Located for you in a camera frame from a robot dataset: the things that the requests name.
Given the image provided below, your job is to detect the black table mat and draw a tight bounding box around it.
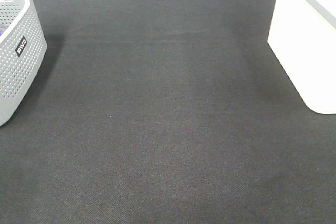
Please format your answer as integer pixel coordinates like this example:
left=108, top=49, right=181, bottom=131
left=1, top=0, right=335, bottom=223

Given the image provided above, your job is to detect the white plastic basket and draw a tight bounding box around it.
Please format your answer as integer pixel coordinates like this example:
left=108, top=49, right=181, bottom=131
left=267, top=0, right=335, bottom=114

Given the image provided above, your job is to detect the grey perforated laundry basket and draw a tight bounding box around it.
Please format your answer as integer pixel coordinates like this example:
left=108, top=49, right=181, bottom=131
left=1, top=0, right=47, bottom=125

